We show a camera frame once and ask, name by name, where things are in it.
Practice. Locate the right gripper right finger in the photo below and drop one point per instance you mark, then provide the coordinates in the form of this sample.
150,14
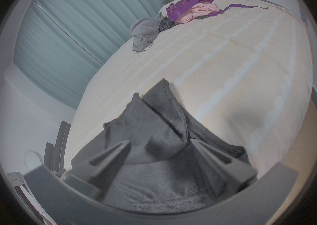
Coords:
223,174

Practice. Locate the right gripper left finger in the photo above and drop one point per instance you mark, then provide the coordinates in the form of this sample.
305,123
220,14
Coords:
99,167

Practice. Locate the bed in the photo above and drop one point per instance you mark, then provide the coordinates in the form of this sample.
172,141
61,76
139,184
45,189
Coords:
223,70

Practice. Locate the black chest of drawers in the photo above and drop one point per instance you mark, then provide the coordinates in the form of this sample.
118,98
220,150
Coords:
60,142

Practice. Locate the round white mirror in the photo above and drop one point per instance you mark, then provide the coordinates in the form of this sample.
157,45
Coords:
31,153

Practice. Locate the blue-green curtain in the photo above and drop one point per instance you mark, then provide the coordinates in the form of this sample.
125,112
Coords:
99,3
49,65

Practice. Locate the grey garment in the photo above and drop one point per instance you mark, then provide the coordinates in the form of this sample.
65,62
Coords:
145,30

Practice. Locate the small black garment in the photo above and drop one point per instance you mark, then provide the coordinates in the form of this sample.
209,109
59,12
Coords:
167,24

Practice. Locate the pink garment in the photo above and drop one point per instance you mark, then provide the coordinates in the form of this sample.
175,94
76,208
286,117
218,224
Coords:
198,11

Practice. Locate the purple garment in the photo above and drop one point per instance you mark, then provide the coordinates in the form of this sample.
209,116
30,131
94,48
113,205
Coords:
178,8

